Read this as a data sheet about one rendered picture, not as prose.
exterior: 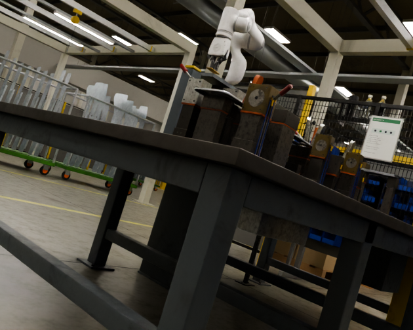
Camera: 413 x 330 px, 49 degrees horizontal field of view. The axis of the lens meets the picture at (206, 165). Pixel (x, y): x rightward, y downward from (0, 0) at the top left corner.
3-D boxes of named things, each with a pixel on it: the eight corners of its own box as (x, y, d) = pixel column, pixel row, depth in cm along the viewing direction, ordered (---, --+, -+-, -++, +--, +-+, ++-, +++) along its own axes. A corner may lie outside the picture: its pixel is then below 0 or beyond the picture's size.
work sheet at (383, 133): (391, 162, 303) (404, 118, 305) (359, 156, 318) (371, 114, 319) (392, 163, 305) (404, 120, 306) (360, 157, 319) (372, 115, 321)
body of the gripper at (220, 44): (212, 33, 235) (205, 53, 234) (228, 34, 229) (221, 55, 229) (219, 39, 241) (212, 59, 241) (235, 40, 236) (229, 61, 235)
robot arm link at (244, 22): (260, 29, 258) (245, 36, 231) (233, 24, 262) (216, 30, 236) (263, 13, 254) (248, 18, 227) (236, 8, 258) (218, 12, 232)
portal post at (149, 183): (141, 203, 909) (189, 50, 929) (131, 199, 934) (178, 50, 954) (155, 206, 935) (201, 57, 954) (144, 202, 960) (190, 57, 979)
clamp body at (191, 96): (178, 158, 197) (202, 78, 199) (159, 152, 204) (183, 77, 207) (189, 162, 202) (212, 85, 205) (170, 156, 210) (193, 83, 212)
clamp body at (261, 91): (249, 175, 171) (276, 85, 174) (221, 168, 180) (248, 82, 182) (260, 180, 178) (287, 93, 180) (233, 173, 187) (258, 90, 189)
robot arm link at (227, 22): (235, 38, 238) (218, 35, 241) (242, 14, 239) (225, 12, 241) (232, 31, 230) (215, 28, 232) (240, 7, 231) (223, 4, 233)
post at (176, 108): (166, 155, 216) (193, 68, 218) (155, 152, 221) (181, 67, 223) (176, 159, 222) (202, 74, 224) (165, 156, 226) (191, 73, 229)
